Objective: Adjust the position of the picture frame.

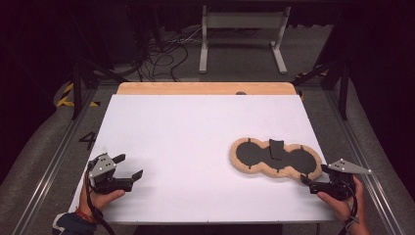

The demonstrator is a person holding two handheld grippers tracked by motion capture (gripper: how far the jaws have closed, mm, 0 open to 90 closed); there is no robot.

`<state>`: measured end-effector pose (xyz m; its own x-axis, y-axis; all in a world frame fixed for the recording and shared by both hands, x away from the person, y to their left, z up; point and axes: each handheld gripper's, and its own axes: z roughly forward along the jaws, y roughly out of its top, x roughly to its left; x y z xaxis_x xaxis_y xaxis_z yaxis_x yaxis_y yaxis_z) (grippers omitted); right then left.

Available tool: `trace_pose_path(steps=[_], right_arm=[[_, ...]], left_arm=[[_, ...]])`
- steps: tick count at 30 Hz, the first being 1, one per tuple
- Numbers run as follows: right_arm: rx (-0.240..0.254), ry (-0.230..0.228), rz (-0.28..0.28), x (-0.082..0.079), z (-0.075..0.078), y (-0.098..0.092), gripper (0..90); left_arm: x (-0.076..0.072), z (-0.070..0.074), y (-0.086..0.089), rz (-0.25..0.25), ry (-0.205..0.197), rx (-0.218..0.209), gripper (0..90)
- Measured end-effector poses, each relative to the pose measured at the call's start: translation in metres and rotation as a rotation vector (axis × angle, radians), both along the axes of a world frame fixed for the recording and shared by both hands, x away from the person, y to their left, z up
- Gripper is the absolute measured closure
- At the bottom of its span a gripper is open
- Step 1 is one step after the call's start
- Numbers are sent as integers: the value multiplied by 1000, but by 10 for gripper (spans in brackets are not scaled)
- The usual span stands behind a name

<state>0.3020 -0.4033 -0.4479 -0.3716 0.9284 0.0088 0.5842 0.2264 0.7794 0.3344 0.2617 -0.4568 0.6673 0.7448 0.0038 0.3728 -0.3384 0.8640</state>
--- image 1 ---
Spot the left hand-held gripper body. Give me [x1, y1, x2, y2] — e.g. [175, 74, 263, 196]
[87, 153, 135, 196]

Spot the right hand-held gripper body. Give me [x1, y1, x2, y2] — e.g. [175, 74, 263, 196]
[308, 158, 373, 202]

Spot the person's right hand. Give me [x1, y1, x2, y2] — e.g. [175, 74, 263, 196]
[316, 175, 366, 225]

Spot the person's left hand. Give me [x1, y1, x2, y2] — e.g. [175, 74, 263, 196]
[77, 181, 126, 220]

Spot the white table board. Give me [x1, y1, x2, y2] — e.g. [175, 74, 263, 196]
[68, 93, 338, 225]

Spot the black tripod stand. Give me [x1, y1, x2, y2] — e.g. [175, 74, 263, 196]
[291, 57, 350, 121]
[66, 9, 129, 121]

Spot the yellow black floor tape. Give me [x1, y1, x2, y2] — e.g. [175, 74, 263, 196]
[55, 81, 101, 109]
[294, 68, 328, 80]

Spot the wooden table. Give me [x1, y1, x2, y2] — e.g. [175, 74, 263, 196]
[115, 81, 298, 96]

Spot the white metal stand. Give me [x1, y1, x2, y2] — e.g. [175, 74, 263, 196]
[198, 4, 293, 75]

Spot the right hand-held gripper cable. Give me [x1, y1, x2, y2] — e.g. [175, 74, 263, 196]
[338, 182, 360, 235]

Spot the hand-held gripper cable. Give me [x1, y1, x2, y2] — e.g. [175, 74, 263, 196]
[83, 165, 115, 235]
[338, 182, 360, 235]

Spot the aluminium frame rail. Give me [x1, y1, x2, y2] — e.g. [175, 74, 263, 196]
[12, 87, 100, 235]
[325, 87, 407, 235]

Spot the left hand-held gripper cable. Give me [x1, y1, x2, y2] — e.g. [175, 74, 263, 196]
[83, 165, 115, 235]

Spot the red bracelet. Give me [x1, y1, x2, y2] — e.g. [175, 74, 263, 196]
[74, 208, 96, 225]

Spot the black floor cable tangle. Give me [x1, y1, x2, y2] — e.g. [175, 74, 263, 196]
[136, 27, 197, 83]

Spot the white floor cable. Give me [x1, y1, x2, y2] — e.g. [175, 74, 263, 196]
[167, 26, 204, 46]

